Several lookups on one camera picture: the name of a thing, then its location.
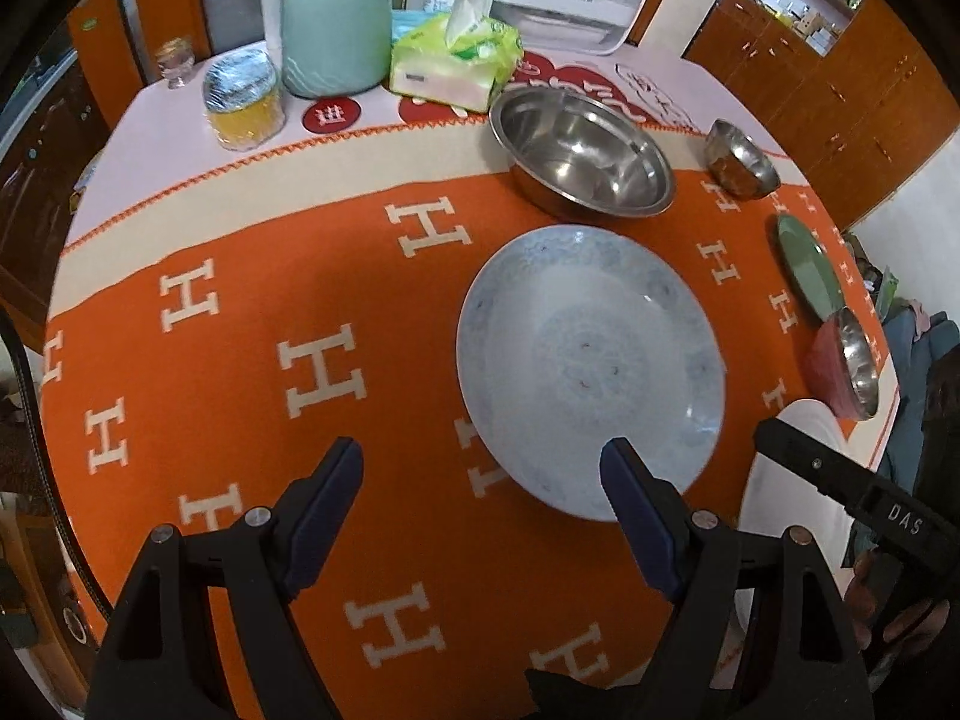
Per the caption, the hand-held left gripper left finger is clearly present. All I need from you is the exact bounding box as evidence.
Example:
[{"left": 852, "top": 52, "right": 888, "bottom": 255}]
[{"left": 88, "top": 436, "right": 366, "bottom": 720}]

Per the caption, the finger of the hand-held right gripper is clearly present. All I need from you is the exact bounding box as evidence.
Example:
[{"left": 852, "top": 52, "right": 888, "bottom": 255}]
[{"left": 754, "top": 418, "right": 871, "bottom": 500}]

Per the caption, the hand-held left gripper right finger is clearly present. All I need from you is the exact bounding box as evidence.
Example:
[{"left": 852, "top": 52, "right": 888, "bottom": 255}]
[{"left": 598, "top": 436, "right": 878, "bottom": 720}]

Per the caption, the white plate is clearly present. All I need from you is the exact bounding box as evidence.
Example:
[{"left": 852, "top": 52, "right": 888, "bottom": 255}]
[{"left": 737, "top": 397, "right": 856, "bottom": 691}]

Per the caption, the red steel bowl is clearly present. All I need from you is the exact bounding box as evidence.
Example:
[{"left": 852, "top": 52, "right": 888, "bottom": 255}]
[{"left": 806, "top": 306, "right": 882, "bottom": 421}]

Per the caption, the blue patterned porcelain plate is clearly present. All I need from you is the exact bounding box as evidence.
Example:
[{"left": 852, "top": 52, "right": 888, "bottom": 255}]
[{"left": 456, "top": 223, "right": 727, "bottom": 522}]

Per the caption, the green plate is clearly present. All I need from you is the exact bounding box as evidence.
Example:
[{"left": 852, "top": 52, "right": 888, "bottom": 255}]
[{"left": 775, "top": 214, "right": 847, "bottom": 323}]

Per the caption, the large steel basin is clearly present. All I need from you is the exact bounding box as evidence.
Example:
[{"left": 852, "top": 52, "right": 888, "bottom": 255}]
[{"left": 489, "top": 85, "right": 677, "bottom": 220}]

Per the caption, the person's right hand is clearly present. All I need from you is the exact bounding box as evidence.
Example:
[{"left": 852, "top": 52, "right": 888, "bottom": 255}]
[{"left": 851, "top": 551, "right": 950, "bottom": 653}]

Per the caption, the blue grey jacket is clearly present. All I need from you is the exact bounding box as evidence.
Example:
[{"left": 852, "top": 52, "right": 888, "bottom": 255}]
[{"left": 874, "top": 270, "right": 960, "bottom": 481}]

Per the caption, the orange patterned tablecloth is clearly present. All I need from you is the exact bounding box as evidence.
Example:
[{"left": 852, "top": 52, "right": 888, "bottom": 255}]
[
  {"left": 41, "top": 116, "right": 901, "bottom": 720},
  {"left": 64, "top": 41, "right": 751, "bottom": 248}
]

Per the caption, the small steel bowl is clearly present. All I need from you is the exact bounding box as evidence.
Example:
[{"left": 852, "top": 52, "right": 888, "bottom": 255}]
[{"left": 703, "top": 118, "right": 782, "bottom": 201}]

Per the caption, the orange wooden cabinet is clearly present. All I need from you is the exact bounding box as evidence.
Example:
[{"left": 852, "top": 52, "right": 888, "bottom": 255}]
[{"left": 686, "top": 0, "right": 960, "bottom": 230}]

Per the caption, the red round coaster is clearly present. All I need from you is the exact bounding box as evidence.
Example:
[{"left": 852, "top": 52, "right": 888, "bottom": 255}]
[{"left": 304, "top": 95, "right": 361, "bottom": 134}]

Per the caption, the wrapped yellow jar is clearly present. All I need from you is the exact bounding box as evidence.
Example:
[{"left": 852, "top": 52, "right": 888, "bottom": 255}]
[{"left": 202, "top": 49, "right": 286, "bottom": 151}]

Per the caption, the green tissue pack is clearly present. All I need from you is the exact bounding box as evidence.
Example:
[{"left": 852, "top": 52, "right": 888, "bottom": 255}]
[{"left": 388, "top": 0, "right": 526, "bottom": 113}]

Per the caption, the small glass jar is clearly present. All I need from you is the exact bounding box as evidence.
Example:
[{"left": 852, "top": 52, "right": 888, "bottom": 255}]
[{"left": 155, "top": 37, "right": 197, "bottom": 89}]

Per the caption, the green ceramic jar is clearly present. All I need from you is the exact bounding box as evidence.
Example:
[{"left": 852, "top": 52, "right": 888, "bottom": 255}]
[{"left": 281, "top": 0, "right": 395, "bottom": 100}]

